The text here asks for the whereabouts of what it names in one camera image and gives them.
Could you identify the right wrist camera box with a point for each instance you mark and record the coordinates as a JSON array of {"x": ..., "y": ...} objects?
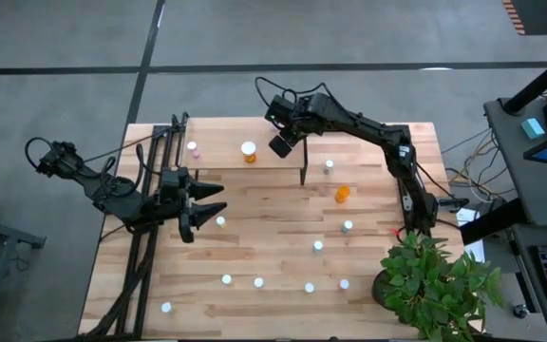
[{"x": 280, "y": 111}]

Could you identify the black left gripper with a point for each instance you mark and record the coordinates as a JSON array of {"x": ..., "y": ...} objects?
[{"x": 185, "y": 228}]

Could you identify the green potted plant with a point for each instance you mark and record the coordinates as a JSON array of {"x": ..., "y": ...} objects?
[{"x": 425, "y": 285}]

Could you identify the dark plant pot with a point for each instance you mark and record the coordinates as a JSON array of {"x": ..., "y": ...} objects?
[{"x": 379, "y": 290}]

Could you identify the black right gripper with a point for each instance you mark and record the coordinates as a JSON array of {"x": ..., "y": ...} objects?
[{"x": 280, "y": 146}]

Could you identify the black mat with orange stripes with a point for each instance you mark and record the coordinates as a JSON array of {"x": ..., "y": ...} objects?
[{"x": 539, "y": 16}]

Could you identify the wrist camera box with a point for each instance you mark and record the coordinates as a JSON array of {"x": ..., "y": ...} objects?
[
  {"x": 175, "y": 183},
  {"x": 280, "y": 111}
]

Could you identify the round black knob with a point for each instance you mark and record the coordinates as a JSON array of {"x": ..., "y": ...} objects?
[{"x": 521, "y": 311}]

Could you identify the wooden shelf black frame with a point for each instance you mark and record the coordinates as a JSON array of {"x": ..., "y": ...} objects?
[{"x": 221, "y": 138}]

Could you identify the blue medicine bottle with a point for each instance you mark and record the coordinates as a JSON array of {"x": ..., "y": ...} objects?
[{"x": 317, "y": 245}]

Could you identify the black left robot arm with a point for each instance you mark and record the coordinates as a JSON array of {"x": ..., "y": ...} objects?
[{"x": 112, "y": 195}]

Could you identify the pale green medicine bottle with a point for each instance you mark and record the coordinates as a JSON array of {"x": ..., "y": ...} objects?
[{"x": 226, "y": 279}]

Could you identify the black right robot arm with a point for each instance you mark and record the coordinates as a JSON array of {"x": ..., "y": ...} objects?
[{"x": 373, "y": 130}]

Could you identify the orange bottle with brown capsules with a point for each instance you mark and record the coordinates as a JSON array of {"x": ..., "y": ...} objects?
[{"x": 249, "y": 152}]

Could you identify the grey desk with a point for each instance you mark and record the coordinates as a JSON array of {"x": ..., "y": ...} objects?
[{"x": 515, "y": 166}]

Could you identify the teal box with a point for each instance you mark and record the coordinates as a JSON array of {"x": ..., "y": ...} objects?
[{"x": 533, "y": 128}]

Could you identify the red tag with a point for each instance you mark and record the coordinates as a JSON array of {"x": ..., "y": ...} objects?
[{"x": 393, "y": 232}]

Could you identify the white paper sheet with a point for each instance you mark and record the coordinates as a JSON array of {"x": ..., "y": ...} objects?
[{"x": 465, "y": 216}]

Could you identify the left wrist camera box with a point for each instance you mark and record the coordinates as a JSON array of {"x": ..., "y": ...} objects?
[{"x": 175, "y": 183}]

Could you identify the teal medicine bottle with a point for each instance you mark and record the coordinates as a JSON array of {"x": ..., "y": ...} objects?
[{"x": 347, "y": 225}]

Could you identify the salmon pink medicine bottle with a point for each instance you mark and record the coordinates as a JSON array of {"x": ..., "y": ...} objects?
[{"x": 344, "y": 284}]

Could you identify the orange medicine bottle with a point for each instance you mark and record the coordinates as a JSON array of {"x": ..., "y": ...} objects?
[{"x": 342, "y": 194}]

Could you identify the black pole stand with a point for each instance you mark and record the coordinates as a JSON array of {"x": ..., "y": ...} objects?
[{"x": 544, "y": 78}]

